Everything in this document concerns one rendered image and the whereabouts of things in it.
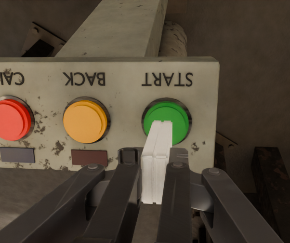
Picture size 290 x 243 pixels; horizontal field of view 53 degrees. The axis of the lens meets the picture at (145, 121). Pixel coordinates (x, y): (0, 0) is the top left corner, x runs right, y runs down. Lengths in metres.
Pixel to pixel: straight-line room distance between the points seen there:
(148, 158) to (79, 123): 0.12
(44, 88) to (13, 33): 0.72
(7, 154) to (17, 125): 0.04
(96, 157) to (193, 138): 0.10
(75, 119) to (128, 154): 0.12
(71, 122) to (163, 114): 0.08
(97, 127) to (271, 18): 0.69
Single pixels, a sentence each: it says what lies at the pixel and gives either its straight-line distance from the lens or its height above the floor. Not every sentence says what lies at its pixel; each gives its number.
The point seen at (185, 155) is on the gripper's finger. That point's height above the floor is 0.68.
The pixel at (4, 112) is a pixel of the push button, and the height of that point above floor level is 0.61.
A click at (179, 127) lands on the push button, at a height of 0.61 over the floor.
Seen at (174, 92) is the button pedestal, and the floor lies 0.59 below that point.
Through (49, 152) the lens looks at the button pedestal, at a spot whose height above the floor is 0.61.
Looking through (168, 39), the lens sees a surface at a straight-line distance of 0.73.
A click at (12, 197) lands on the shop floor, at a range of 1.57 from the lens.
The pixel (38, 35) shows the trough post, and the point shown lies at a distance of 0.96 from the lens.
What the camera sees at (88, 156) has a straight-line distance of 0.29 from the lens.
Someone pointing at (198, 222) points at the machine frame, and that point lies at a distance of 1.32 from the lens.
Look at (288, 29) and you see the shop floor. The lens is 0.91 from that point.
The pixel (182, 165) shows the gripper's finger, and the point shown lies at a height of 0.70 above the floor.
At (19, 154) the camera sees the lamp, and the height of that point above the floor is 0.61.
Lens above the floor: 0.81
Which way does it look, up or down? 52 degrees down
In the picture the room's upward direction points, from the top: 169 degrees counter-clockwise
